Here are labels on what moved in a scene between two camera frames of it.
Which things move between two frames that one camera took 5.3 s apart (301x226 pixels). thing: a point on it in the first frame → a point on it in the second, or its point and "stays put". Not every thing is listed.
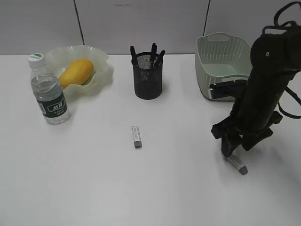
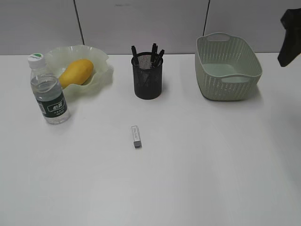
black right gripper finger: x=230 y=143 → x=291 y=47
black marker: x=159 y=62 stays put
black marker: x=134 y=60 stays put
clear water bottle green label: x=48 y=91 stays put
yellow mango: x=79 y=72 stays put
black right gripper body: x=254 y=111 → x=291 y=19
